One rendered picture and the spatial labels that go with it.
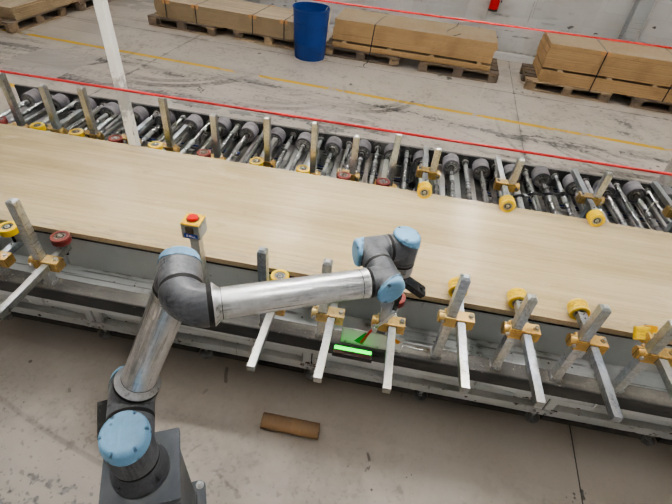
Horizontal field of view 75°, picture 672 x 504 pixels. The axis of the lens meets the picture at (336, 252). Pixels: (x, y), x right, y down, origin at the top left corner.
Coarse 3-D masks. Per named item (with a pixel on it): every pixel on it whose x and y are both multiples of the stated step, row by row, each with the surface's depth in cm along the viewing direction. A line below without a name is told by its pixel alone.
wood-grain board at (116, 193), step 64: (0, 128) 259; (0, 192) 213; (64, 192) 217; (128, 192) 222; (192, 192) 227; (256, 192) 231; (320, 192) 237; (384, 192) 242; (256, 256) 194; (320, 256) 198; (448, 256) 205; (512, 256) 209; (576, 256) 214; (640, 256) 218; (576, 320) 182; (640, 320) 185
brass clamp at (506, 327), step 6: (504, 324) 168; (510, 324) 167; (528, 324) 168; (534, 324) 168; (504, 330) 167; (510, 330) 166; (516, 330) 166; (522, 330) 166; (528, 330) 166; (534, 330) 166; (510, 336) 168; (516, 336) 168; (534, 336) 166; (540, 336) 166
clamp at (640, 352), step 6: (636, 348) 165; (642, 348) 164; (666, 348) 165; (636, 354) 165; (642, 354) 163; (648, 354) 162; (654, 354) 162; (660, 354) 163; (666, 354) 163; (642, 360) 165; (648, 360) 164; (654, 360) 164
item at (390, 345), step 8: (392, 328) 175; (392, 336) 172; (392, 344) 169; (392, 352) 166; (392, 360) 164; (384, 368) 162; (392, 368) 161; (384, 376) 158; (384, 384) 156; (384, 392) 156
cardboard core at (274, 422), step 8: (264, 416) 225; (272, 416) 225; (280, 416) 226; (264, 424) 223; (272, 424) 223; (280, 424) 223; (288, 424) 223; (296, 424) 223; (304, 424) 223; (312, 424) 224; (288, 432) 223; (296, 432) 222; (304, 432) 222; (312, 432) 222
